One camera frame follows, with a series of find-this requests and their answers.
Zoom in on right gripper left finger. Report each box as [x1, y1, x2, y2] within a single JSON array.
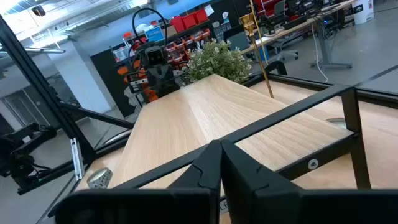
[[55, 139, 223, 224]]

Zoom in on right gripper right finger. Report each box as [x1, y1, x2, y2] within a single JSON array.
[[221, 140, 398, 224]]

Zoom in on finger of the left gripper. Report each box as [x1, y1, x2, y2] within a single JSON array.
[[148, 63, 164, 96], [162, 65, 181, 96]]

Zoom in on tall gold candlestick holder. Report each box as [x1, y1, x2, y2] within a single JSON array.
[[238, 12, 275, 99]]

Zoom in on green potted plant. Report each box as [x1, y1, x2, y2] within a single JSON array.
[[185, 39, 253, 84]]

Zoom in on storage rack with red bins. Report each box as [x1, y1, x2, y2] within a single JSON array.
[[111, 7, 218, 103]]

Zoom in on wooden desk grey legs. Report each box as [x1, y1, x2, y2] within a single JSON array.
[[241, 0, 357, 70]]

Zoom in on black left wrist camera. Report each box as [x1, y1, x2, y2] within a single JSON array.
[[145, 46, 166, 67]]

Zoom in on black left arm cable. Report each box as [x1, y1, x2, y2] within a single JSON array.
[[132, 7, 168, 50]]

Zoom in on black aluminium rig frame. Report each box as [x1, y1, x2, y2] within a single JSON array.
[[0, 14, 398, 224]]

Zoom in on white aluminium bracket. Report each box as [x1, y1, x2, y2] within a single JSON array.
[[69, 137, 86, 182]]

